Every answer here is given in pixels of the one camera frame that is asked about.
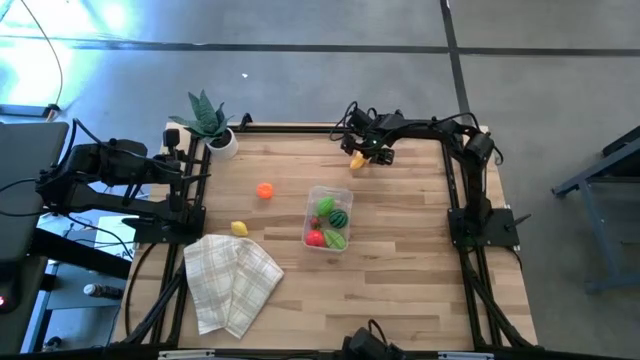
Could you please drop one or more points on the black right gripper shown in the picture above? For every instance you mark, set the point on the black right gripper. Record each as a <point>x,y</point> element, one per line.
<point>385,130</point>

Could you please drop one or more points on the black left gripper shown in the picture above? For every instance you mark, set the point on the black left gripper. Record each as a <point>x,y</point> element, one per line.
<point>165,162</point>

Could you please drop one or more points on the yellow toy banana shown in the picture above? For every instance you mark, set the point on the yellow toy banana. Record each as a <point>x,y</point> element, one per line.
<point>357,162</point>

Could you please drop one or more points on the dark green toy watermelon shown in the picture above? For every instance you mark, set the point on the dark green toy watermelon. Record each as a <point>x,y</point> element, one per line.
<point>338,219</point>

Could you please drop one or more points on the orange toy pumpkin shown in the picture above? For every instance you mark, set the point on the orange toy pumpkin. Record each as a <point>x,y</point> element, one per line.
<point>264,190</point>

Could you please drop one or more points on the small red toy strawberry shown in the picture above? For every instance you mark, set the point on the small red toy strawberry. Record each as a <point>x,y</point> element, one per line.
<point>314,223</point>

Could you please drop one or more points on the green textured toy melon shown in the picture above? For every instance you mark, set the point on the green textured toy melon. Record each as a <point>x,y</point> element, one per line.
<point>335,240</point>

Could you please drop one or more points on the red toy apple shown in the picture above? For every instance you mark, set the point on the red toy apple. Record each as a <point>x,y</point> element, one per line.
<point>315,239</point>

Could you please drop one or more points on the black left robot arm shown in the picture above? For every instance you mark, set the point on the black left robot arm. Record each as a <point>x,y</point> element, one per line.
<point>100,160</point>

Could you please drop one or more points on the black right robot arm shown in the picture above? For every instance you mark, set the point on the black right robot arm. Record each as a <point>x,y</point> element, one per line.
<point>480,190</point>

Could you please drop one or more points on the clear plastic tupperware container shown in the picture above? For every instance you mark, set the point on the clear plastic tupperware container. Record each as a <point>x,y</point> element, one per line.
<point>345,199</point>

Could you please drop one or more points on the green plant in white pot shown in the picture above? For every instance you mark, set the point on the green plant in white pot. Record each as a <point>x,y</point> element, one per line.
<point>207,120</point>

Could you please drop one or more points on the yellow toy lemon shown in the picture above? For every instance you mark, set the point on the yellow toy lemon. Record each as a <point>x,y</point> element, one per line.
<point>239,228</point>

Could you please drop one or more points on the white paper sheet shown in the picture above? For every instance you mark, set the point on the white paper sheet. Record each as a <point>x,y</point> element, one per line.
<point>110,241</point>

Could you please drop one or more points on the beige checked cloth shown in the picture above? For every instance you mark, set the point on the beige checked cloth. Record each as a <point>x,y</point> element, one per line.
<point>225,280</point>

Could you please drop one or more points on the dark bottle with white cap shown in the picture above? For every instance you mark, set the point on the dark bottle with white cap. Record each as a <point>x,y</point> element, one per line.
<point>102,291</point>

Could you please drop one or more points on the dark grey side cart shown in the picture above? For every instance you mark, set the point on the dark grey side cart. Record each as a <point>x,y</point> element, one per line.
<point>25,150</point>

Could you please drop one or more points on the white label strip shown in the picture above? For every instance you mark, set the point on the white label strip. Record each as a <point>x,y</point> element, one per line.
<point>465,356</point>
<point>187,355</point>

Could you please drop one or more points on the blue metal stand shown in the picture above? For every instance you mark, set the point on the blue metal stand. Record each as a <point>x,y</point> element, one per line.
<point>590,200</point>

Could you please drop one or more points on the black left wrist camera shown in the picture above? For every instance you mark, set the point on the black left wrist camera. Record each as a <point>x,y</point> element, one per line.
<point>171,138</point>

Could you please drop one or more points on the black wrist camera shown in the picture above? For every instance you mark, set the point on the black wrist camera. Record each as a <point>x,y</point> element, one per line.
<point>361,119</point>
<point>171,138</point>

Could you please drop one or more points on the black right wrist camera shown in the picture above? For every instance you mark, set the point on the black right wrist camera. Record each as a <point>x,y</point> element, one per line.
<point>361,119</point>

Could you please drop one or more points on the black aluminium table frame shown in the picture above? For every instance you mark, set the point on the black aluminium table frame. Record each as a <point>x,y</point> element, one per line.
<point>300,129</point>

